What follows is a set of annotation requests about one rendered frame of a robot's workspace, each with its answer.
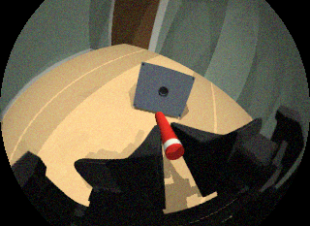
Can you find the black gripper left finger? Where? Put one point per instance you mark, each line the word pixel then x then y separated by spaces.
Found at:
pixel 143 169

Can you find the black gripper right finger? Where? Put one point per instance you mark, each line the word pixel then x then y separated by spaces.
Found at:
pixel 208 155

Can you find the red peg with white band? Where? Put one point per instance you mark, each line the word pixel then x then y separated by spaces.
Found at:
pixel 172 148

